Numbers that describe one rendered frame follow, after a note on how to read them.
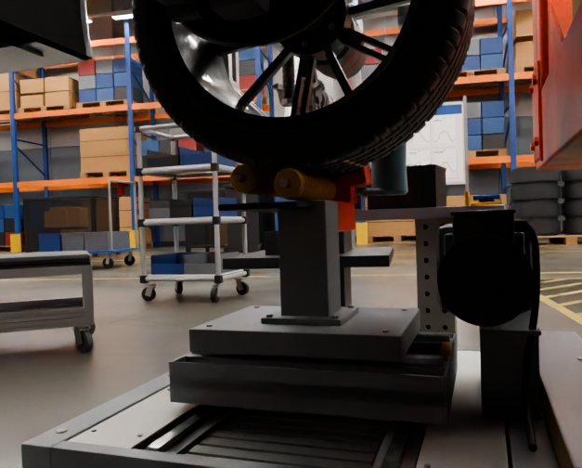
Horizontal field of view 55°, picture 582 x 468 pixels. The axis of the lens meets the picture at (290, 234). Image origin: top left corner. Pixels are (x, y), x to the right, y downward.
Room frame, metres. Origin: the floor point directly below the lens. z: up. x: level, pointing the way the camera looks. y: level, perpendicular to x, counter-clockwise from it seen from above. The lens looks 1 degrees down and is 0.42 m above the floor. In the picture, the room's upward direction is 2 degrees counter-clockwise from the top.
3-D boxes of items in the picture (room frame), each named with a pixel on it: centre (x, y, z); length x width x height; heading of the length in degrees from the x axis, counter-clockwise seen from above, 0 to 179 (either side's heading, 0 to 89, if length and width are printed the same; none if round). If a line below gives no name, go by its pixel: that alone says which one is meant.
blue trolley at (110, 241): (6.40, 2.32, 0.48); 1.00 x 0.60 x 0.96; 76
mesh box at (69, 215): (9.43, 3.63, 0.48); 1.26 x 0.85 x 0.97; 80
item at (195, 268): (3.31, 0.57, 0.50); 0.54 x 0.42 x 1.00; 71
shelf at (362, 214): (1.61, -0.38, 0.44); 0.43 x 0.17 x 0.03; 71
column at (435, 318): (1.61, -0.41, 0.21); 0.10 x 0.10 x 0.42; 71
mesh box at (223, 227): (8.81, 0.90, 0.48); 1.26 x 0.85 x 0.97; 76
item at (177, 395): (1.13, -0.06, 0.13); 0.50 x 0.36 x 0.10; 71
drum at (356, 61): (1.37, -0.12, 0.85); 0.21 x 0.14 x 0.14; 161
